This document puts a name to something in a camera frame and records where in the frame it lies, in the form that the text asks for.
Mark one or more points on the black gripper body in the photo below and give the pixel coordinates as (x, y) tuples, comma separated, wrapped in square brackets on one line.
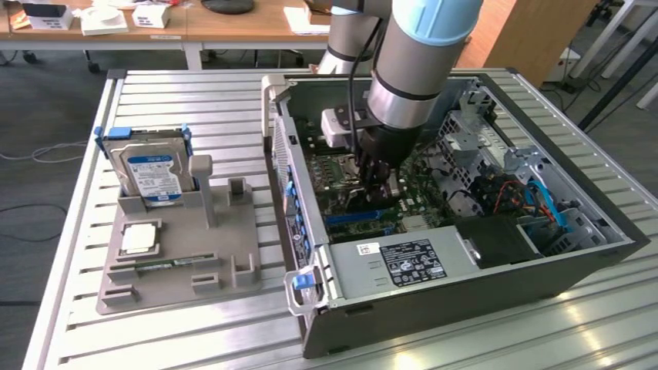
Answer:
[(387, 144)]

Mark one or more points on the Nvidia graphics card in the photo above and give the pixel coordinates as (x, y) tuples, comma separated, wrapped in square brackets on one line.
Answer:
[(359, 206)]

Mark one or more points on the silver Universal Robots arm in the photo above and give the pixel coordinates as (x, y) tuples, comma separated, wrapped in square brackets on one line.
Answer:
[(411, 58)]

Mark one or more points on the metal CPU socket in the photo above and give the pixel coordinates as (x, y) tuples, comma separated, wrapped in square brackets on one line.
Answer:
[(347, 167)]

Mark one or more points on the green motherboard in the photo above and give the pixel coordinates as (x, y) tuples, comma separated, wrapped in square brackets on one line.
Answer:
[(422, 192)]

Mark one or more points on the blue expansion slot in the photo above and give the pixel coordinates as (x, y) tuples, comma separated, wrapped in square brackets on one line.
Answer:
[(354, 218)]

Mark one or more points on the silver chipset heatsink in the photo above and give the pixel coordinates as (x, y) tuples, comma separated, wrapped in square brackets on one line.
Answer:
[(419, 223)]

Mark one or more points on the silver disk bay cage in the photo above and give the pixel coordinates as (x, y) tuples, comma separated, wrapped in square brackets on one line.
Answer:
[(462, 154)]

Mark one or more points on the silver power supply unit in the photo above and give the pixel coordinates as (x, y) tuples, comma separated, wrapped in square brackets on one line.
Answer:
[(359, 270)]

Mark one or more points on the blue case latch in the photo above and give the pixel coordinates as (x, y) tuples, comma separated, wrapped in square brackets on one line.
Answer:
[(302, 281)]

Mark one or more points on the black open PC case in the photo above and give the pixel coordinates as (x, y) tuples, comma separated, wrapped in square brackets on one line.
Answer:
[(411, 320)]

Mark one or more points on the white paper stack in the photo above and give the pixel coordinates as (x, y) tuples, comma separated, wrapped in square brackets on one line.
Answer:
[(303, 23)]

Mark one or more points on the wooden cabinet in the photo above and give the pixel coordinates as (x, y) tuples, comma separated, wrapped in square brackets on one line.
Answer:
[(525, 38)]

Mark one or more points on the brown cardboard box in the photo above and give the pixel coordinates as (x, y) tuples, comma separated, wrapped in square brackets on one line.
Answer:
[(318, 5)]

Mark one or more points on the white floor device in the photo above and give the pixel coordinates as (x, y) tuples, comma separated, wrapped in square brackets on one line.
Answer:
[(562, 65)]

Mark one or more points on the hard disk with blue carrier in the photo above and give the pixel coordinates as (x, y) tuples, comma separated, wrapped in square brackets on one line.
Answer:
[(148, 173)]

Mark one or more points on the grey parts rack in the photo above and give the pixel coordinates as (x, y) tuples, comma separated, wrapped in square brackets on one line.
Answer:
[(180, 277)]

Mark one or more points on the spare green RAM stick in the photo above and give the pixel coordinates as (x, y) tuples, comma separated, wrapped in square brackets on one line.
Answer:
[(164, 264)]

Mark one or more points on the black slanted stand leg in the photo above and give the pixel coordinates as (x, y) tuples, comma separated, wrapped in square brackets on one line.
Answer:
[(621, 86)]

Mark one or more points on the black monitor base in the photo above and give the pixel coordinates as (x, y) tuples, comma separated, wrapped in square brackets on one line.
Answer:
[(226, 5)]

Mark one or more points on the spare CPU silver lid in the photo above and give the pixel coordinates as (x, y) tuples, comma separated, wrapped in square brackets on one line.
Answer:
[(139, 239)]

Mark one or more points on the small white printed box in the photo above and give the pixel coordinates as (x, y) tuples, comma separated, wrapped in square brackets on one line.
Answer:
[(148, 17)]

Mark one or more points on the white box with round lid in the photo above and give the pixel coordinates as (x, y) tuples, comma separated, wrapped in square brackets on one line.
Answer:
[(103, 23)]

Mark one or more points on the white box with black top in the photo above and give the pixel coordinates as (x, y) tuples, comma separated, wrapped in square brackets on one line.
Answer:
[(48, 21)]

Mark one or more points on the orange book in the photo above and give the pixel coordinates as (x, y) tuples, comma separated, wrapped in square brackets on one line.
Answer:
[(19, 17)]

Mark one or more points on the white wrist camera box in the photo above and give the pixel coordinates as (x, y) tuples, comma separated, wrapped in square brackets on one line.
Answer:
[(334, 131)]

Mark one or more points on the black intrusion switch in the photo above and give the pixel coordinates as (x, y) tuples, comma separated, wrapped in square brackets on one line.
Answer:
[(291, 139)]

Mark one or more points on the grey disk bay bracket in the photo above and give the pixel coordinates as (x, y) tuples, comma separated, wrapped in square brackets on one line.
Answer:
[(586, 227)]

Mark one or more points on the wooden desk white frame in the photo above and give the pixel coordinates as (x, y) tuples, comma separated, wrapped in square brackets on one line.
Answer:
[(242, 23), (62, 34)]

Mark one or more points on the white table frame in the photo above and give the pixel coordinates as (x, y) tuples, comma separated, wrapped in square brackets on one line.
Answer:
[(605, 36)]

